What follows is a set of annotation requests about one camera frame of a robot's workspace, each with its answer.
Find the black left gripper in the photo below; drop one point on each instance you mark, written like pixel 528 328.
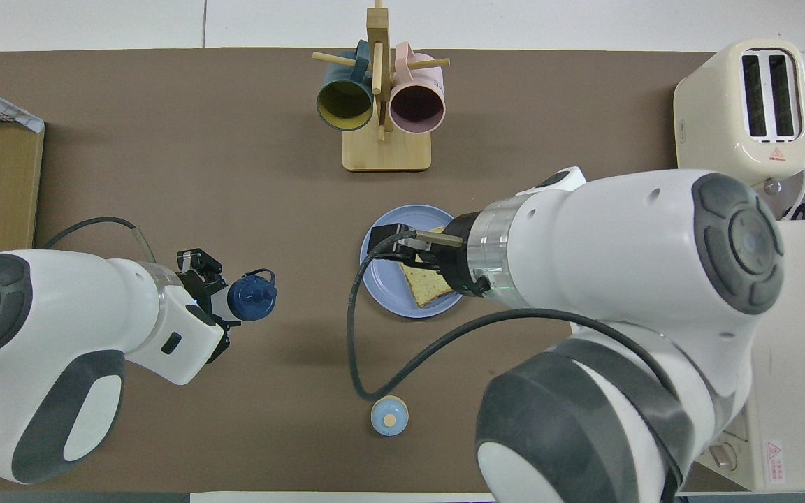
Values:
pixel 198 293

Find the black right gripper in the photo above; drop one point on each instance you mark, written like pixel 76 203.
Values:
pixel 462 258

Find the translucent bottle with blue cap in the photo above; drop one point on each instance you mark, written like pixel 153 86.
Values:
pixel 252 297

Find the toasted bread slice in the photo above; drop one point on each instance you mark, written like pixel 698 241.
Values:
pixel 430 286

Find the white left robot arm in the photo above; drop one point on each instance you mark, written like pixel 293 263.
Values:
pixel 46 349

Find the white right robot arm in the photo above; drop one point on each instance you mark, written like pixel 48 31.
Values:
pixel 619 314

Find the blue round plate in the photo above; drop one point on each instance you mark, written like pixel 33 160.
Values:
pixel 381 286

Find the wooden mug tree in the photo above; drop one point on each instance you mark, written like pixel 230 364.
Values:
pixel 387 150

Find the brown table mat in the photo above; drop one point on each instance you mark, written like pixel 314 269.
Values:
pixel 235 175

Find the pink mug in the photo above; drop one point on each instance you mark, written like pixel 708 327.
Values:
pixel 416 108

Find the dark teal mug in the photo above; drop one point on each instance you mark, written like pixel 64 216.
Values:
pixel 344 105

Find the cream two-slot toaster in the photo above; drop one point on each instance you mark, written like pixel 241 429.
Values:
pixel 710 126

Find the white toaster oven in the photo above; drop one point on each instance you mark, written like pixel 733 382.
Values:
pixel 801 349

